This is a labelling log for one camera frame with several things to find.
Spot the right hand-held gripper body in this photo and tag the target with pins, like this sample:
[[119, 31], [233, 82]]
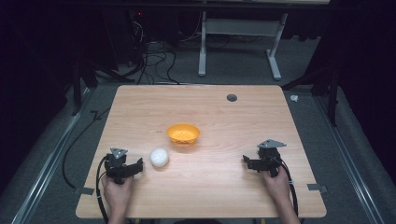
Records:
[[270, 157]]

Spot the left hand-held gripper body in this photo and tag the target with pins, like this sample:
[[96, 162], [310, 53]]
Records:
[[115, 165]]

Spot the white ball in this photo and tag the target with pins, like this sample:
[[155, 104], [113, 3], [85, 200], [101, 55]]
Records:
[[159, 157]]

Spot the orange plastic bowl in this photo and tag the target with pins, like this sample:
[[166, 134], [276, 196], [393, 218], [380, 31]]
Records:
[[183, 133]]

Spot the person's left hand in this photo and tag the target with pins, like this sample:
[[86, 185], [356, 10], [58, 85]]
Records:
[[116, 193]]

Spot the person's right hand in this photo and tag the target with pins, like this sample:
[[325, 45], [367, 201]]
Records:
[[277, 186]]

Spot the grey tape piece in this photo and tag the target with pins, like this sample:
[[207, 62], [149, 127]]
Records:
[[317, 187]]

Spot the crumpled white paper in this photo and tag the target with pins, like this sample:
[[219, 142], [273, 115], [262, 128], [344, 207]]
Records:
[[294, 98]]

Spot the grey table grommet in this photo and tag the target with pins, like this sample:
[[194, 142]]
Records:
[[232, 97]]

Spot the black tripod stand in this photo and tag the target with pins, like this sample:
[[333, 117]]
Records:
[[327, 84], [84, 74]]

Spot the metal floor rail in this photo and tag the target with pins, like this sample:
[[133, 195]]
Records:
[[348, 155], [46, 168]]

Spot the white metal desk frame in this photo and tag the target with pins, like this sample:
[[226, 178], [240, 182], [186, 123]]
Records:
[[239, 28]]

